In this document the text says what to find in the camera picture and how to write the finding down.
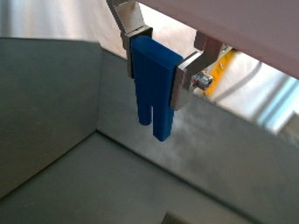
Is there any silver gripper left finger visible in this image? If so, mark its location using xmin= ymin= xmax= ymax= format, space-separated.
xmin=107 ymin=0 xmax=154 ymax=78

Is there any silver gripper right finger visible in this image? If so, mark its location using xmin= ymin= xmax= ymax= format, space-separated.
xmin=171 ymin=31 xmax=231 ymax=110

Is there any blue square-circle forked object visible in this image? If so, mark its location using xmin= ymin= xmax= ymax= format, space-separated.
xmin=131 ymin=36 xmax=183 ymax=142

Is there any black curved holder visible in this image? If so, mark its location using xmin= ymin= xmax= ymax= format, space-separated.
xmin=162 ymin=212 xmax=193 ymax=224

